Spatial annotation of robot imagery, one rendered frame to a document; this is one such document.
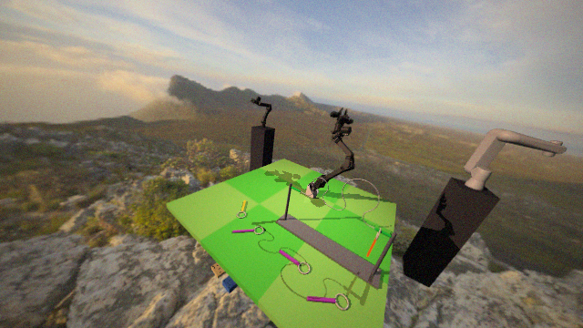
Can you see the small blue block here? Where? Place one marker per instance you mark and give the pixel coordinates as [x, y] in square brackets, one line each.
[229, 284]

